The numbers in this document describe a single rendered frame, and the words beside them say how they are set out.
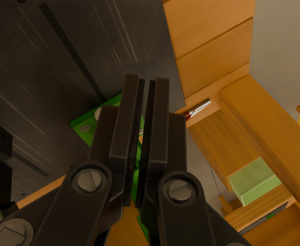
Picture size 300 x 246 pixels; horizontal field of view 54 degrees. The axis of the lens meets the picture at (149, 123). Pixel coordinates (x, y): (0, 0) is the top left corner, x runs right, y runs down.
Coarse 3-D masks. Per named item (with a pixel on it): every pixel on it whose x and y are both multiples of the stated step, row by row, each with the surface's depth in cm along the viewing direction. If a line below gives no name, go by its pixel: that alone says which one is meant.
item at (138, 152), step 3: (138, 147) 54; (138, 150) 55; (138, 153) 55; (138, 156) 55; (138, 159) 55; (135, 165) 53; (135, 168) 52; (138, 168) 52; (135, 171) 52; (138, 171) 52; (135, 174) 52; (138, 174) 52; (135, 177) 52; (132, 186) 52; (135, 186) 53
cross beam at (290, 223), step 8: (288, 208) 67; (296, 208) 67; (280, 216) 66; (288, 216) 66; (296, 216) 66; (264, 224) 66; (272, 224) 66; (280, 224) 66; (288, 224) 65; (296, 224) 65; (248, 232) 66; (256, 232) 66; (264, 232) 66; (272, 232) 65; (280, 232) 65; (288, 232) 65; (296, 232) 64; (248, 240) 66; (256, 240) 65; (264, 240) 65; (272, 240) 65; (280, 240) 64; (288, 240) 64; (296, 240) 64
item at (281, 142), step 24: (240, 96) 74; (264, 96) 72; (240, 120) 73; (264, 120) 69; (288, 120) 68; (264, 144) 67; (288, 144) 65; (288, 168) 63; (120, 240) 63; (144, 240) 62
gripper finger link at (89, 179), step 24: (72, 168) 8; (96, 168) 8; (72, 192) 7; (96, 192) 8; (48, 216) 7; (72, 216) 7; (96, 216) 7; (48, 240) 6; (72, 240) 6; (96, 240) 9
